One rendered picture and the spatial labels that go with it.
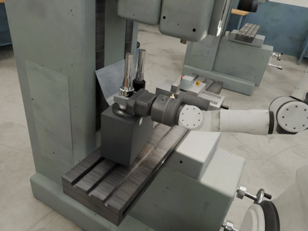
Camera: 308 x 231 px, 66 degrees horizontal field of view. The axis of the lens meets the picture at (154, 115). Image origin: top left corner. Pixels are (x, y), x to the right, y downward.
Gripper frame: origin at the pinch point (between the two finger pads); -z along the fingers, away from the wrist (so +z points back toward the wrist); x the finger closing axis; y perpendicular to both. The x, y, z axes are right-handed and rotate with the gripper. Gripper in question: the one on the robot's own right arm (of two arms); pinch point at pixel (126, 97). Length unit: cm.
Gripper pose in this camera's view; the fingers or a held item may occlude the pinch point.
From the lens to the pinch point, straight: 79.3
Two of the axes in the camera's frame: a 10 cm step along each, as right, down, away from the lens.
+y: -1.2, 8.5, 5.2
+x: -4.0, 4.4, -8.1
